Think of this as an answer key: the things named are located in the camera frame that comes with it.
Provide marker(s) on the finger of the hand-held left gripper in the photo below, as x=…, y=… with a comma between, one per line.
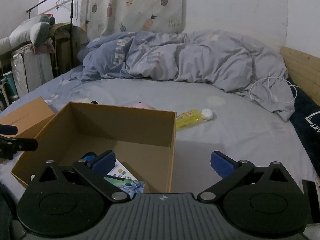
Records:
x=22, y=144
x=8, y=128

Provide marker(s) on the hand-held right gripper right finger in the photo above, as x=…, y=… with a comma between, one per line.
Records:
x=222, y=166

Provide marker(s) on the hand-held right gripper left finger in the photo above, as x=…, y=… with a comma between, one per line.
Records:
x=103, y=165

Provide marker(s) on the yellow plastic package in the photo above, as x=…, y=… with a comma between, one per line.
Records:
x=187, y=118

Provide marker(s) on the white remote with coloured buttons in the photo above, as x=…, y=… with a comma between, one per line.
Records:
x=120, y=171

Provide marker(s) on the grey blue printed bed sheet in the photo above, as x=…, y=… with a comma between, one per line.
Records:
x=237, y=140

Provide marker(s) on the floral tissue pack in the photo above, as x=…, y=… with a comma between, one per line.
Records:
x=132, y=186

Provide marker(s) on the teal bin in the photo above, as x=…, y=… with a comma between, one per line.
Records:
x=8, y=85

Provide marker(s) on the silver storage bag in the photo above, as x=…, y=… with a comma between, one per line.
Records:
x=30, y=70

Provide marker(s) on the pink computer mouse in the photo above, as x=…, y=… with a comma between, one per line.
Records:
x=141, y=105

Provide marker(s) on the white plush pillow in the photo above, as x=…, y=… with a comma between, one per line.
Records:
x=17, y=33

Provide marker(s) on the tall brown cardboard box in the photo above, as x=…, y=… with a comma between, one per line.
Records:
x=66, y=50

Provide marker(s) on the navy pillow with white print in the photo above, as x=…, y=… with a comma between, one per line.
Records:
x=306, y=110

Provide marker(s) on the grey green plush toy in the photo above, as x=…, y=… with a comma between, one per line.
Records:
x=40, y=31

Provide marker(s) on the grey blue duvet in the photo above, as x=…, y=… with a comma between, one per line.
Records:
x=200, y=62

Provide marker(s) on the wooden headboard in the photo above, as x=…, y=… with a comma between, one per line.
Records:
x=302, y=67

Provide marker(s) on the black clothes rack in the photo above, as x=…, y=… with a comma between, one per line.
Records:
x=72, y=10

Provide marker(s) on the pineapple print curtain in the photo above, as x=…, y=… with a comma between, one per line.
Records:
x=135, y=5

